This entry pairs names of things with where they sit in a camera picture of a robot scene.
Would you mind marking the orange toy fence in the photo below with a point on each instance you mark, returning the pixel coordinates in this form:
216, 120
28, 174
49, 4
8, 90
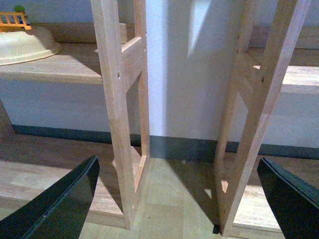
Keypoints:
13, 21

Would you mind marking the wooden shelf unit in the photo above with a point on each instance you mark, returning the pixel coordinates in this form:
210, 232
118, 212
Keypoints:
259, 90
91, 98

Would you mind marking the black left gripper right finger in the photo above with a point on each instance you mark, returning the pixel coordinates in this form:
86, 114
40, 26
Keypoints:
294, 202

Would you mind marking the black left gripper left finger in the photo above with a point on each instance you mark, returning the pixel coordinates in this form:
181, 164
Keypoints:
60, 211

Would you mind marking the right wooden shelf unit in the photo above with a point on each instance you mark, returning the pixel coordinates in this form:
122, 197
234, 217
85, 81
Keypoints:
259, 90

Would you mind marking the left wooden shelf unit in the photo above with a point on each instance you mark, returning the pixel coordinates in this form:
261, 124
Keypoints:
91, 98

